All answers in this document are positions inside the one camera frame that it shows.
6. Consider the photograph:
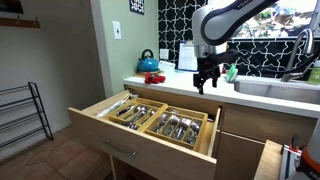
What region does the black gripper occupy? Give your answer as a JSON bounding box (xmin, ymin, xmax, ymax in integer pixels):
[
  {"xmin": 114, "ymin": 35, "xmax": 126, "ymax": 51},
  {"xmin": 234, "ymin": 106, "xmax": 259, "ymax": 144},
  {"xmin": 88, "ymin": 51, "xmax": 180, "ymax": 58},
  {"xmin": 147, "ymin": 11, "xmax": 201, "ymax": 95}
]
[{"xmin": 193, "ymin": 54, "xmax": 224, "ymax": 96}]

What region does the light wooden kitchen drawer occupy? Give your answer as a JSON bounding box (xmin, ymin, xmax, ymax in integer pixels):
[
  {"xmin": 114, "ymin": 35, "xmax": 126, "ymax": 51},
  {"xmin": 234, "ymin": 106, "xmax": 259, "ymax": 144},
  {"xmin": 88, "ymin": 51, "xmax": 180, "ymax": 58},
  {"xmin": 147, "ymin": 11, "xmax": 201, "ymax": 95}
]
[{"xmin": 67, "ymin": 89, "xmax": 223, "ymax": 180}]

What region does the green sponge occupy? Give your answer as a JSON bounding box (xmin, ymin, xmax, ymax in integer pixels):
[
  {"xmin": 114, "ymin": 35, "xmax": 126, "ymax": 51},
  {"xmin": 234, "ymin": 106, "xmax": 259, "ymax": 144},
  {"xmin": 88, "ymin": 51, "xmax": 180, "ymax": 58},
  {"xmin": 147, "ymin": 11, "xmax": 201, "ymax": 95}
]
[{"xmin": 226, "ymin": 63, "xmax": 239, "ymax": 83}]

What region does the blue clipboard with paper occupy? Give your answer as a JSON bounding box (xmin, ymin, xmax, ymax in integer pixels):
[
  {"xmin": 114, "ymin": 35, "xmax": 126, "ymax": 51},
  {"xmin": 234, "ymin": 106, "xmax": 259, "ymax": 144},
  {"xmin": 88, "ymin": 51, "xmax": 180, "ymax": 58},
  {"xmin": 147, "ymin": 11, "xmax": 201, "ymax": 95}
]
[{"xmin": 176, "ymin": 41, "xmax": 199, "ymax": 72}]

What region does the wooden cutlery tray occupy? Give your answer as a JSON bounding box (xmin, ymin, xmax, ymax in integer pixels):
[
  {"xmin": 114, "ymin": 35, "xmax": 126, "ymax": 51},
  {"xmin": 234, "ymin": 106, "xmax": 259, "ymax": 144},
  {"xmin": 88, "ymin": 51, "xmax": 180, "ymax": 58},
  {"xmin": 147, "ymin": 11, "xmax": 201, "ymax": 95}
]
[
  {"xmin": 143, "ymin": 105, "xmax": 209, "ymax": 152},
  {"xmin": 107, "ymin": 97, "xmax": 169, "ymax": 132}
]

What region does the white paper sheet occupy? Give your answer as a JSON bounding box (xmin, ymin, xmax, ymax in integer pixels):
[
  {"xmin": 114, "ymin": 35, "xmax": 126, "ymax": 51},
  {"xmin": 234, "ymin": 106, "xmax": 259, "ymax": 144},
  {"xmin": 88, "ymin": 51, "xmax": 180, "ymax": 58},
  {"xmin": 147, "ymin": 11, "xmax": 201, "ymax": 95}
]
[{"xmin": 159, "ymin": 60, "xmax": 178, "ymax": 73}]

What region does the wooden trivet board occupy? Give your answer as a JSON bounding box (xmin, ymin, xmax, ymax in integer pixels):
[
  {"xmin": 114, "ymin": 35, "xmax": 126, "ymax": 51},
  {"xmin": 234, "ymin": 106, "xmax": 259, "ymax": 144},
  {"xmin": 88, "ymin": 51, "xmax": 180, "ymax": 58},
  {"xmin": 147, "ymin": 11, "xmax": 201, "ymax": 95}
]
[{"xmin": 134, "ymin": 69, "xmax": 164, "ymax": 78}]

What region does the red cloth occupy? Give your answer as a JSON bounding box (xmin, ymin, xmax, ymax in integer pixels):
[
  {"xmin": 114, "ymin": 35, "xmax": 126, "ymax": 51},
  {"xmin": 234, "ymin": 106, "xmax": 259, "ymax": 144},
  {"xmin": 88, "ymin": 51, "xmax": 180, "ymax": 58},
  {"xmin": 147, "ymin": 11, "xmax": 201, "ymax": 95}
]
[{"xmin": 144, "ymin": 72, "xmax": 167, "ymax": 85}]

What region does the blue tea kettle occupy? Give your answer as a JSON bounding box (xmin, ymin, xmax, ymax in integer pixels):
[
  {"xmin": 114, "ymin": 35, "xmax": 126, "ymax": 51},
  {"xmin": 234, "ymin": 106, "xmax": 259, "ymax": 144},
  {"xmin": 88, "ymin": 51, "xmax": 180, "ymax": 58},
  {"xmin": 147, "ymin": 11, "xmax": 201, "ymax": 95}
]
[{"xmin": 137, "ymin": 48, "xmax": 160, "ymax": 73}]

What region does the stainless steel sink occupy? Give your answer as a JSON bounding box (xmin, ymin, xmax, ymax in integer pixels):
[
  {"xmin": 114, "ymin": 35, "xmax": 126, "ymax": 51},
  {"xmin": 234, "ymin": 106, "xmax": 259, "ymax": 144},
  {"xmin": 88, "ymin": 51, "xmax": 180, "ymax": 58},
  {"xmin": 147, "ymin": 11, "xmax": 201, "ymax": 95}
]
[{"xmin": 233, "ymin": 75, "xmax": 320, "ymax": 105}]

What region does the wooden base cabinet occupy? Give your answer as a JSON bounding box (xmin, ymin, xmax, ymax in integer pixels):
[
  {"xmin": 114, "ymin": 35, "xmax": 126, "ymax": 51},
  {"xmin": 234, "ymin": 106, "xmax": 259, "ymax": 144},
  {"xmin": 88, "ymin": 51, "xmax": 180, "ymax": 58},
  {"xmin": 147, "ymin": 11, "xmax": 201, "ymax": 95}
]
[{"xmin": 213, "ymin": 103, "xmax": 318, "ymax": 180}]

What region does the steel kitchen faucet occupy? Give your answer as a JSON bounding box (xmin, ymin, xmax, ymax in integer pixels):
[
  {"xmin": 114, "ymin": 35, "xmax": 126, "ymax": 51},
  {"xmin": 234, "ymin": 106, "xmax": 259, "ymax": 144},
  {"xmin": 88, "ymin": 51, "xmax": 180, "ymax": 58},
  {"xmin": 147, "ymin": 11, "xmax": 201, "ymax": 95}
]
[{"xmin": 280, "ymin": 28, "xmax": 316, "ymax": 83}]

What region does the kitchen window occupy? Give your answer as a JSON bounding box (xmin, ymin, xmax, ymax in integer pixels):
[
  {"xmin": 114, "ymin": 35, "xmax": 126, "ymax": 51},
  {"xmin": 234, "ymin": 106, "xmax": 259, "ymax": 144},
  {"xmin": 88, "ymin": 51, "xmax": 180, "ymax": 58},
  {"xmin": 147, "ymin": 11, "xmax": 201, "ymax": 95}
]
[{"xmin": 229, "ymin": 0, "xmax": 320, "ymax": 40}]

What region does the clear plastic wrapped bundle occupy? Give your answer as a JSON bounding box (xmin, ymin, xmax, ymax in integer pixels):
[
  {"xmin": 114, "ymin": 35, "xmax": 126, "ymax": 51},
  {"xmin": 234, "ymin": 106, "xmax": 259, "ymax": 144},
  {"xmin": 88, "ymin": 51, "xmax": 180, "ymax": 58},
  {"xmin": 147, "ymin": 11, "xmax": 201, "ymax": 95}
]
[{"xmin": 96, "ymin": 94, "xmax": 132, "ymax": 119}]

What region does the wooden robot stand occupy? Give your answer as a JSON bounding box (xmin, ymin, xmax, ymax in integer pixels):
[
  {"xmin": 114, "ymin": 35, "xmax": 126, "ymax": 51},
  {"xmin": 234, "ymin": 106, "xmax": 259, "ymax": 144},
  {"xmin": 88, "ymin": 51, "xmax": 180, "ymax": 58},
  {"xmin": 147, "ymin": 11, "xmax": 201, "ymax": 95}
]
[{"xmin": 254, "ymin": 139, "xmax": 284, "ymax": 180}]

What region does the green soap bottle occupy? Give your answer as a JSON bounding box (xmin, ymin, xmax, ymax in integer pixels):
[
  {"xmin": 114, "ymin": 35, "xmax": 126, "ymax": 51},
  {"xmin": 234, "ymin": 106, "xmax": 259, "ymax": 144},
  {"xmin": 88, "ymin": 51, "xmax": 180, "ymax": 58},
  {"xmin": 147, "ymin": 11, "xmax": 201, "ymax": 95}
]
[{"xmin": 307, "ymin": 59, "xmax": 320, "ymax": 85}]

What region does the black metal shoe rack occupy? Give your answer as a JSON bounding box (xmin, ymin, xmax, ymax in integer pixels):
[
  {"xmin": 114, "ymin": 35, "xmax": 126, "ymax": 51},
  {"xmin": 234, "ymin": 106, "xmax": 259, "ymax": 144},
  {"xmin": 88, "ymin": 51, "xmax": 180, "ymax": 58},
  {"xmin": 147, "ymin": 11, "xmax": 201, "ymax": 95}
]
[{"xmin": 0, "ymin": 81, "xmax": 54, "ymax": 149}]

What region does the dark framed picture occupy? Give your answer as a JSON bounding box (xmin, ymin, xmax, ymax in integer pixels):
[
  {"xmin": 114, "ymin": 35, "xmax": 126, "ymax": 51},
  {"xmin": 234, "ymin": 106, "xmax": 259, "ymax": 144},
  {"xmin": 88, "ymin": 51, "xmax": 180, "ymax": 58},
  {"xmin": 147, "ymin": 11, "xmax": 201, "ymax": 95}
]
[{"xmin": 0, "ymin": 0, "xmax": 24, "ymax": 14}]

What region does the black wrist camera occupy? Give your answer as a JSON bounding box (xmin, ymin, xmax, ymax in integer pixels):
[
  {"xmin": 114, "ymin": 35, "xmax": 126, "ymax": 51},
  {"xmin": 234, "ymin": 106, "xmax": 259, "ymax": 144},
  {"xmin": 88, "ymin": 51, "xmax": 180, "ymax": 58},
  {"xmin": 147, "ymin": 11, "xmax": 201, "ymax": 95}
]
[{"xmin": 219, "ymin": 49, "xmax": 240, "ymax": 65}]

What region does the white wall outlet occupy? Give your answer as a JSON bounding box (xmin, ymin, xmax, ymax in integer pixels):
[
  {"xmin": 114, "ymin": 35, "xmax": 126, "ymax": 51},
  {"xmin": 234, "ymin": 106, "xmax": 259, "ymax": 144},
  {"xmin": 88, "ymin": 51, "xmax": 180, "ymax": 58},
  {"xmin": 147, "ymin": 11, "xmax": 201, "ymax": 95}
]
[{"xmin": 159, "ymin": 48, "xmax": 170, "ymax": 61}]

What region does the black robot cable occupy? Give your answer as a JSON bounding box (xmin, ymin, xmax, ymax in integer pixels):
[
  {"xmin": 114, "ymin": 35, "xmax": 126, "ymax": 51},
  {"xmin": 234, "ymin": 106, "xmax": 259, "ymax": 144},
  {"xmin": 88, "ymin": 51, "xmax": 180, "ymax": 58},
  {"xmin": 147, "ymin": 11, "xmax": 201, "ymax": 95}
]
[{"xmin": 226, "ymin": 49, "xmax": 320, "ymax": 75}]

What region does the patterned framed wall picture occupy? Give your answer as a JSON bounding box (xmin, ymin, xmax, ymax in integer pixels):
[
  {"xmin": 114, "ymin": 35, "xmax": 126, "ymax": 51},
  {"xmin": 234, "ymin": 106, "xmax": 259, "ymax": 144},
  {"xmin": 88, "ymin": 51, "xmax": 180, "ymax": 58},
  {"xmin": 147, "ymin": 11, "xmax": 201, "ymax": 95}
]
[{"xmin": 129, "ymin": 0, "xmax": 146, "ymax": 16}]

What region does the white light switch plate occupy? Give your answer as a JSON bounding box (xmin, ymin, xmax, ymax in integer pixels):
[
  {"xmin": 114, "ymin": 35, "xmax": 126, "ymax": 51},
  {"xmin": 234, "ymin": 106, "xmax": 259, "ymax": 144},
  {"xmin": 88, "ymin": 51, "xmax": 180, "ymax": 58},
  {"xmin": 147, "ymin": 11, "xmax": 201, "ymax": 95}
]
[{"xmin": 112, "ymin": 20, "xmax": 122, "ymax": 41}]

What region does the metal drawer handle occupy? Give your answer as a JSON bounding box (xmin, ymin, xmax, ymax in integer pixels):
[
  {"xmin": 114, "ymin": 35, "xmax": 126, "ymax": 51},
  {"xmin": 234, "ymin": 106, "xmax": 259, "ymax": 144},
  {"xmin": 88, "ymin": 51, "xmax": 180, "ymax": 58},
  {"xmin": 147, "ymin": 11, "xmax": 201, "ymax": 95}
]
[{"xmin": 103, "ymin": 139, "xmax": 138, "ymax": 158}]

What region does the grey metal mounting bracket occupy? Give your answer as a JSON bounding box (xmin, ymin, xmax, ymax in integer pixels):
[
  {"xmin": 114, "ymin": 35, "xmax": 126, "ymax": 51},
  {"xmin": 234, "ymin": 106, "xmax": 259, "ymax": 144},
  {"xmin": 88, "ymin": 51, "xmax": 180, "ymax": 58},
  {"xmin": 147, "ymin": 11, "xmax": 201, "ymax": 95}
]
[{"xmin": 279, "ymin": 134, "xmax": 303, "ymax": 180}]

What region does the wooden coat hook rail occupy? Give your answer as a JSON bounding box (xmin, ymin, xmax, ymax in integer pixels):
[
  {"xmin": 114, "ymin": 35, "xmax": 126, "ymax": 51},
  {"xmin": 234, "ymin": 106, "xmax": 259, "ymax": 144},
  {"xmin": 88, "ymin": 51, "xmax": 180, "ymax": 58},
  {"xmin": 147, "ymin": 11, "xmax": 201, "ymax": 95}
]
[{"xmin": 0, "ymin": 17, "xmax": 41, "ymax": 29}]

